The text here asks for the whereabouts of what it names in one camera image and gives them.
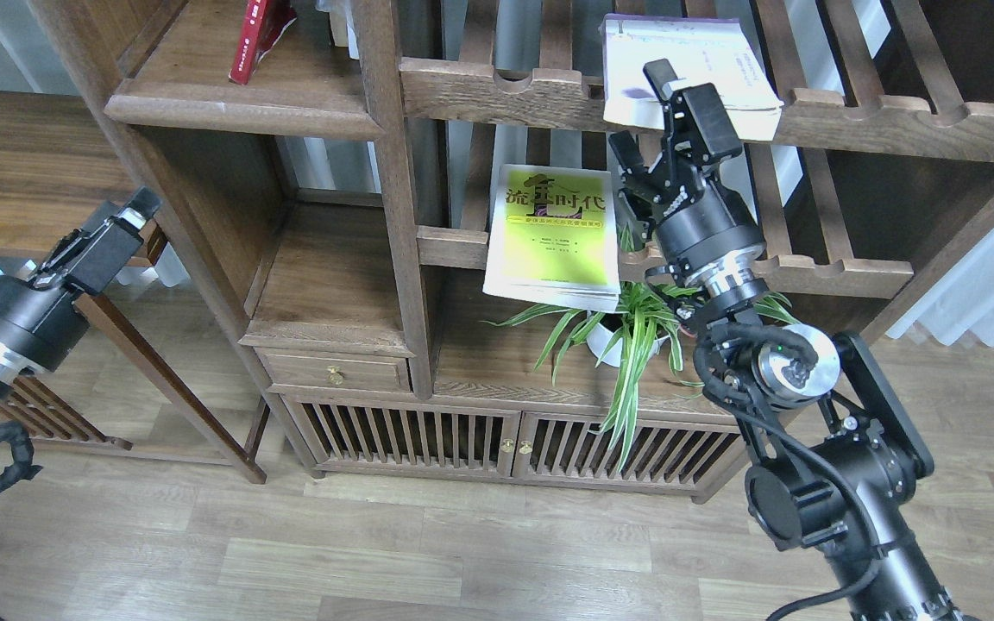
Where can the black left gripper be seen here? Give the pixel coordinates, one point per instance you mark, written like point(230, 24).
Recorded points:
point(39, 325)

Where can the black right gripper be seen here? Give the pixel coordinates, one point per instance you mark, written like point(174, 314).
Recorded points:
point(703, 230)

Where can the white paperback book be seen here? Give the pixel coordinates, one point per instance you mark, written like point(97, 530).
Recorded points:
point(645, 56)

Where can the yellow green book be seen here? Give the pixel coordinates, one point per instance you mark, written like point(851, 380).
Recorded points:
point(554, 238)

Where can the red book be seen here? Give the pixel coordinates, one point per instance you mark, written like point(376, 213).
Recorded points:
point(264, 23)

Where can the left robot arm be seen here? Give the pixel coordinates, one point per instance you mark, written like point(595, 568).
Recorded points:
point(16, 449)

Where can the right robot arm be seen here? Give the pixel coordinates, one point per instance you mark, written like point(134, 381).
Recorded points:
point(833, 453)

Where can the wooden side table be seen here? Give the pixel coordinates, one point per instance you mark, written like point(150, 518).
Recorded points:
point(55, 168)

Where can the slatted wooden rack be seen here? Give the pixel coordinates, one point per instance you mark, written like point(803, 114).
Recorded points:
point(46, 416)

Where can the green spider plant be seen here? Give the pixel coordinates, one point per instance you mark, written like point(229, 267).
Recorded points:
point(646, 307)

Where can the white plant pot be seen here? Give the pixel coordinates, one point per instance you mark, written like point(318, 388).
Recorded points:
point(603, 333)

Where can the dark wooden bookshelf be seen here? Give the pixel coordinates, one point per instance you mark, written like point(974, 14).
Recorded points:
point(333, 210)

